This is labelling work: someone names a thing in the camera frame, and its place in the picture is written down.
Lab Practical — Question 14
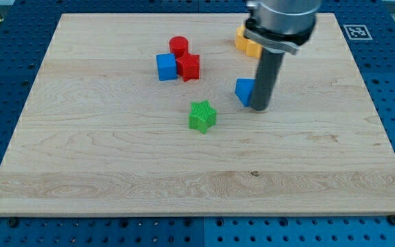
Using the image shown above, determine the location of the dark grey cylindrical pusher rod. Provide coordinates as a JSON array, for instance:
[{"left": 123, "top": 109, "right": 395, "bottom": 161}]
[{"left": 250, "top": 48, "right": 285, "bottom": 111}]

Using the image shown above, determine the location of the blue triangle block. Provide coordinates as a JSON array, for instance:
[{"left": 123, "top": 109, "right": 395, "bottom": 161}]
[{"left": 235, "top": 78, "right": 254, "bottom": 107}]

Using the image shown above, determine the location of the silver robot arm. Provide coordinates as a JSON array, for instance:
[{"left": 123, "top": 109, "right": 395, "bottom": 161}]
[{"left": 243, "top": 0, "right": 322, "bottom": 111}]

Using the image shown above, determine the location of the blue cube block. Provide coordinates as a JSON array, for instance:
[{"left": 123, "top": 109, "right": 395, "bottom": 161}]
[{"left": 156, "top": 53, "right": 178, "bottom": 81}]

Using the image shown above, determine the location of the yellow block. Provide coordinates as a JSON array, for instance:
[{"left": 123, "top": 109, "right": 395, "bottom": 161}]
[{"left": 235, "top": 25, "right": 262, "bottom": 58}]

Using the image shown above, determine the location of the red star block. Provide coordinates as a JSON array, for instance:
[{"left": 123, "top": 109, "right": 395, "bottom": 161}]
[{"left": 176, "top": 54, "right": 200, "bottom": 82}]

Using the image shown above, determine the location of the green star block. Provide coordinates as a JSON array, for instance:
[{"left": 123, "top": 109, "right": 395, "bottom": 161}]
[{"left": 189, "top": 99, "right": 217, "bottom": 134}]

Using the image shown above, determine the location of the white fiducial marker tag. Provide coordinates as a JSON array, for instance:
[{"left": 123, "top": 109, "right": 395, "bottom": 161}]
[{"left": 344, "top": 24, "right": 372, "bottom": 40}]

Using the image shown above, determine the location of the red cylinder block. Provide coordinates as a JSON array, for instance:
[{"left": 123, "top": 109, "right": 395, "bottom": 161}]
[{"left": 169, "top": 36, "right": 189, "bottom": 58}]

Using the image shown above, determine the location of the wooden board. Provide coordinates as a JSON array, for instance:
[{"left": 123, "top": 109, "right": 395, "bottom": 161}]
[{"left": 0, "top": 13, "right": 395, "bottom": 217}]

